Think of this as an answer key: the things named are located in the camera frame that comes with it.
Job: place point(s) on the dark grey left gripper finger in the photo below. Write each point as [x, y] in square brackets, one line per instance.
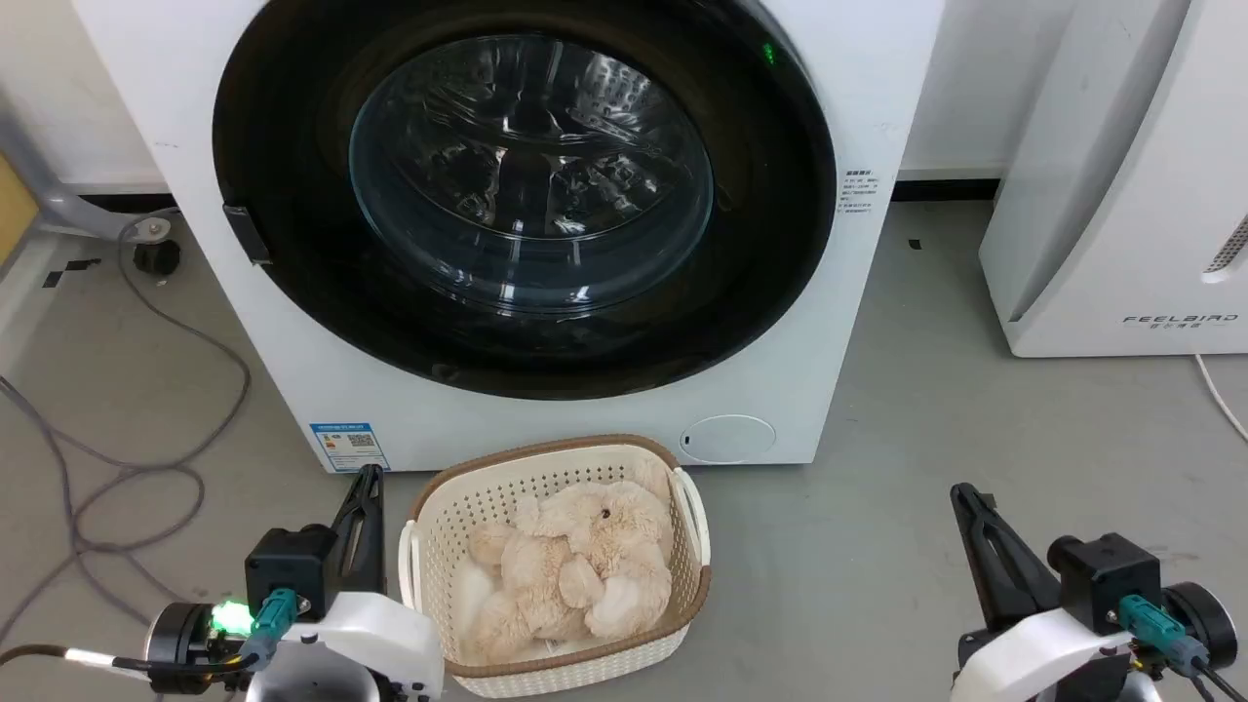
[341, 546]
[373, 546]

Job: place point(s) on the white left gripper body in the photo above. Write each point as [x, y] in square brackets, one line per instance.
[375, 634]

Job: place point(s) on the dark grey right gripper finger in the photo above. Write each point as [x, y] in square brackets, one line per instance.
[987, 575]
[1024, 570]

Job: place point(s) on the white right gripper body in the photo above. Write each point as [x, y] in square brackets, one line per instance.
[1033, 653]

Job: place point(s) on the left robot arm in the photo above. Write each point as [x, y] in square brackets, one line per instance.
[180, 636]

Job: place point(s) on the white front-load washing machine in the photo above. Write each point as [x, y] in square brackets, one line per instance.
[546, 429]

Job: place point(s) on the black round glass washer door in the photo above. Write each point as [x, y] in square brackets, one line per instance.
[770, 244]

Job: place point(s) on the cream perforated laundry basket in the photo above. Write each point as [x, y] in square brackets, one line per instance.
[441, 546]

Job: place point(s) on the blue energy label sticker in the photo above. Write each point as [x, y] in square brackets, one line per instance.
[348, 447]

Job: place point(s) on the beige plush toy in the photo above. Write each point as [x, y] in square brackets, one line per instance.
[604, 556]

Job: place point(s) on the black caster wheel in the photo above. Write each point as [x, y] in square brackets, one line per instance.
[157, 257]

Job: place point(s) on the black floor tape strip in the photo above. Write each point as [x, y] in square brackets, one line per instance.
[70, 272]

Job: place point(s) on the white Feelbird appliance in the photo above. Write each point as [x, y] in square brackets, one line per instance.
[1121, 195]

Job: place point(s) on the white text label sticker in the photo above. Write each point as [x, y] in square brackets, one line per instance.
[859, 192]

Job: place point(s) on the grey metal cart leg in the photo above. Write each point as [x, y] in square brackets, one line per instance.
[58, 200]

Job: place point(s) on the yellow wooden panel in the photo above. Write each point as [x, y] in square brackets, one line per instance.
[14, 210]

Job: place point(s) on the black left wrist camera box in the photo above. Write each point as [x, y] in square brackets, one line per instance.
[292, 565]

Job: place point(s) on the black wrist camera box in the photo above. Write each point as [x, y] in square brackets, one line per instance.
[1107, 575]
[292, 565]

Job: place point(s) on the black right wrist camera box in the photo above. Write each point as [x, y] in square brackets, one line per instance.
[1107, 575]

